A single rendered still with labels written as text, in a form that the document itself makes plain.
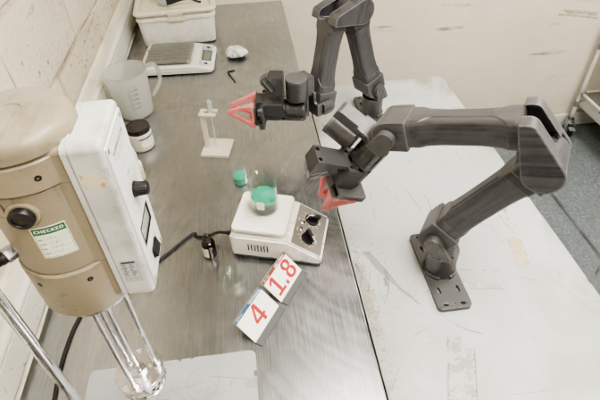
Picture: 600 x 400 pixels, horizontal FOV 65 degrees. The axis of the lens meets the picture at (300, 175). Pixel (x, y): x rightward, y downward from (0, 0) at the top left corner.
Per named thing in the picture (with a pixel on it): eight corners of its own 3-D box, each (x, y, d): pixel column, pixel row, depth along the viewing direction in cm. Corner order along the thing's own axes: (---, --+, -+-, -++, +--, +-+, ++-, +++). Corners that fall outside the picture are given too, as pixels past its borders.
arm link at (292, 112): (280, 103, 120) (307, 103, 119) (283, 90, 124) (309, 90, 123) (282, 124, 124) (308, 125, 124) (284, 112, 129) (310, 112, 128)
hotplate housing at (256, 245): (329, 224, 112) (329, 200, 107) (320, 268, 103) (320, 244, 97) (238, 213, 115) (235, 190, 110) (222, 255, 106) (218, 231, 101)
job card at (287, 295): (307, 273, 101) (307, 261, 99) (287, 305, 96) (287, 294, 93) (283, 263, 104) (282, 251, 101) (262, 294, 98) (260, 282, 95)
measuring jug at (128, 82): (158, 92, 160) (148, 51, 150) (176, 108, 152) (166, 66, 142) (105, 112, 151) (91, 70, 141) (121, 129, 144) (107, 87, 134)
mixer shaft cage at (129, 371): (169, 355, 73) (127, 252, 57) (165, 399, 68) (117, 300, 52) (125, 362, 73) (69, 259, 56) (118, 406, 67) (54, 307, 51)
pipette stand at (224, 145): (234, 140, 138) (229, 104, 130) (229, 158, 132) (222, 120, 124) (207, 139, 139) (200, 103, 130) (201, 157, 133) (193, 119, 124)
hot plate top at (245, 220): (295, 199, 107) (295, 196, 107) (284, 238, 99) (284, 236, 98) (245, 194, 109) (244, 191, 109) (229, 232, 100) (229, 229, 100)
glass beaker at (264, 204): (285, 212, 104) (283, 184, 98) (259, 223, 101) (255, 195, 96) (270, 194, 108) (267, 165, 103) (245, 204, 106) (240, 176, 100)
